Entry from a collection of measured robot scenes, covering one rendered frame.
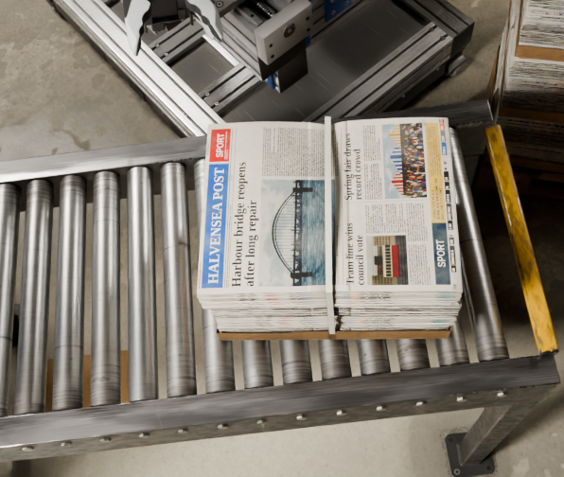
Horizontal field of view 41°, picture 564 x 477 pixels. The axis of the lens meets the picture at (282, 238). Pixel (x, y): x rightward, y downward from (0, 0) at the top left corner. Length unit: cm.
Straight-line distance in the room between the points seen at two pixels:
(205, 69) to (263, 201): 124
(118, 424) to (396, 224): 55
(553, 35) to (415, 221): 78
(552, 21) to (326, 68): 78
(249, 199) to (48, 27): 185
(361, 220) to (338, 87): 117
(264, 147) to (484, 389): 52
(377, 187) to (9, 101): 181
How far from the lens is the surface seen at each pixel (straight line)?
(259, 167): 115
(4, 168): 156
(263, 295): 107
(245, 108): 222
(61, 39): 282
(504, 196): 138
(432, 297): 109
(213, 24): 105
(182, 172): 145
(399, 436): 205
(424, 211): 111
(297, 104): 221
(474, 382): 127
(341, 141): 116
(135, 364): 131
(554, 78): 188
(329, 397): 125
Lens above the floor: 201
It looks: 64 degrees down
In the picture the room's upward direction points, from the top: 11 degrees counter-clockwise
